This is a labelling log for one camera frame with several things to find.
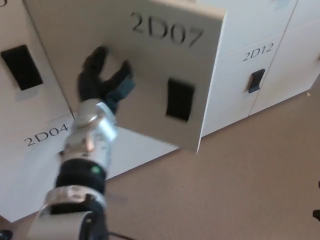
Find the white locker door 2D07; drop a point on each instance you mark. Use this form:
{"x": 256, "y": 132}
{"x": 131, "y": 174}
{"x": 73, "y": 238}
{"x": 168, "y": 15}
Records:
{"x": 150, "y": 62}

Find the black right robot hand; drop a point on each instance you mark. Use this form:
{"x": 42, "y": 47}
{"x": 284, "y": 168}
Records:
{"x": 317, "y": 215}

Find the white locker door 2D08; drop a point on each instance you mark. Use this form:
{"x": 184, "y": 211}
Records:
{"x": 140, "y": 155}

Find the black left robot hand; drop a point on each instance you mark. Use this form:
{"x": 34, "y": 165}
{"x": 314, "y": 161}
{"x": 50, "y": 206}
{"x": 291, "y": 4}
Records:
{"x": 90, "y": 85}

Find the white locker door beside 2D12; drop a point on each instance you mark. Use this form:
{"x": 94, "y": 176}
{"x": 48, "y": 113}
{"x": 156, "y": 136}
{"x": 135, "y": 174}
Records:
{"x": 287, "y": 75}

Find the white locker door above 2D04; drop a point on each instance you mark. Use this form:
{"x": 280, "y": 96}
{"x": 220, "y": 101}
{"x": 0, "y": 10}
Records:
{"x": 37, "y": 105}

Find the white locker door above 2D12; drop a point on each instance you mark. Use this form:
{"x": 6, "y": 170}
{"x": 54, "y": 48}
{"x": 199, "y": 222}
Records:
{"x": 250, "y": 25}

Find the white locker door, unnumbered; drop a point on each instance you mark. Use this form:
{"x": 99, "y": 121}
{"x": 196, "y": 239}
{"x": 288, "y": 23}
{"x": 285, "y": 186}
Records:
{"x": 307, "y": 10}

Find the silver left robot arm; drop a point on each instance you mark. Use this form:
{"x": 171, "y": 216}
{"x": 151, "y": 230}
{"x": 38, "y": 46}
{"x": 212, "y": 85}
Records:
{"x": 85, "y": 140}

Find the black robot foot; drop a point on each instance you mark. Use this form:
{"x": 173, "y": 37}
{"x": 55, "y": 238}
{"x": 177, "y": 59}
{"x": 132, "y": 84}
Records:
{"x": 5, "y": 235}

